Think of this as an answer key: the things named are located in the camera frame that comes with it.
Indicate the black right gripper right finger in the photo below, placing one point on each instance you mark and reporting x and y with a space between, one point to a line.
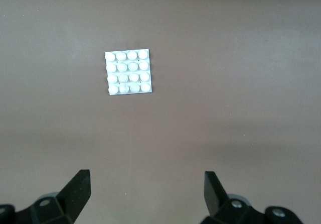
215 199

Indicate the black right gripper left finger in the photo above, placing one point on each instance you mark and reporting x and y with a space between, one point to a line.
72 199

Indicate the white studded base plate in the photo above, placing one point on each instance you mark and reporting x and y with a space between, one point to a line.
128 72

